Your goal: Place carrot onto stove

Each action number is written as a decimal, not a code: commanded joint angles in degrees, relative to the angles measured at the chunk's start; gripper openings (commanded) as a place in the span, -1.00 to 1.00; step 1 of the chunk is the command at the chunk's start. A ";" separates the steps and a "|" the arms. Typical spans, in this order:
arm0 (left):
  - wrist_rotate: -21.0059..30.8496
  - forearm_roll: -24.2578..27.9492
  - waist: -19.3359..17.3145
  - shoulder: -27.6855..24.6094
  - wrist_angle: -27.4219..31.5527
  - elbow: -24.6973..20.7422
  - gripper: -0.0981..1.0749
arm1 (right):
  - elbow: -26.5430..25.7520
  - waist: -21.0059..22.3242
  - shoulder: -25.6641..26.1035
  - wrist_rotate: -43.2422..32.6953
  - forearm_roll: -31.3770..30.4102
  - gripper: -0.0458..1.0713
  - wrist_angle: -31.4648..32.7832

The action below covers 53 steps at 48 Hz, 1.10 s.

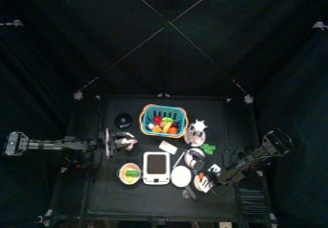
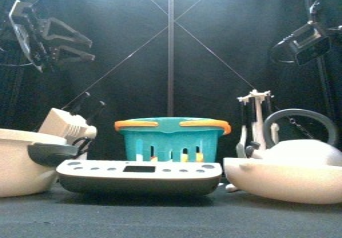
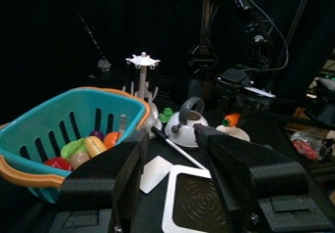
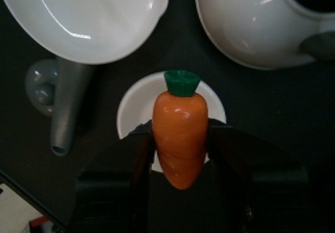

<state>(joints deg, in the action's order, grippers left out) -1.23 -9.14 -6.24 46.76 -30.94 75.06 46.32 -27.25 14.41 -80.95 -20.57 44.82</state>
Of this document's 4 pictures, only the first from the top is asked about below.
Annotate small white plate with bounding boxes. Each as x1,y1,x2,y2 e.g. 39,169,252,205
193,172,216,194

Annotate black round lid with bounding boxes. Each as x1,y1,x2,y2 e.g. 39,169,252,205
113,112,134,130

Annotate large white plate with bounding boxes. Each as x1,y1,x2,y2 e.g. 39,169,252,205
170,165,194,189

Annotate green toy pepper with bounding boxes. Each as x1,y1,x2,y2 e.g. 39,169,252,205
200,143,218,155

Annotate bowl with colourful food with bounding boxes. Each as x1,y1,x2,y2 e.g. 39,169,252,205
117,162,143,186

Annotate teal basket with orange rim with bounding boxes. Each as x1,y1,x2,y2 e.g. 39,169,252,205
138,103,190,140

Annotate thin silver utensil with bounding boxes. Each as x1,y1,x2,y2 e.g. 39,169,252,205
172,143,193,170

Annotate white card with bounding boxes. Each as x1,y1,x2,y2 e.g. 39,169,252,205
158,140,180,155

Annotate silver toy pot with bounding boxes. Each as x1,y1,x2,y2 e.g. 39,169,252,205
184,125,208,148

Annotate white star-shaped toy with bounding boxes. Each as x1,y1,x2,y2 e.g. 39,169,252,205
192,119,209,132

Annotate black handled utensil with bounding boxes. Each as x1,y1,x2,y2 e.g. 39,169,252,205
182,186,200,202

